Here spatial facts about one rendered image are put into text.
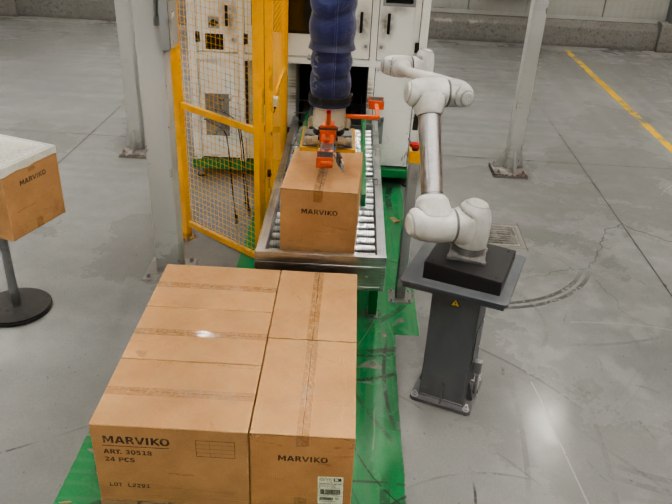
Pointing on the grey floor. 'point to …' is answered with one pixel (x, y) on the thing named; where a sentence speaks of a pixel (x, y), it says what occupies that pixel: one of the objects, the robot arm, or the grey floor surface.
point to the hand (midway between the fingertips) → (415, 123)
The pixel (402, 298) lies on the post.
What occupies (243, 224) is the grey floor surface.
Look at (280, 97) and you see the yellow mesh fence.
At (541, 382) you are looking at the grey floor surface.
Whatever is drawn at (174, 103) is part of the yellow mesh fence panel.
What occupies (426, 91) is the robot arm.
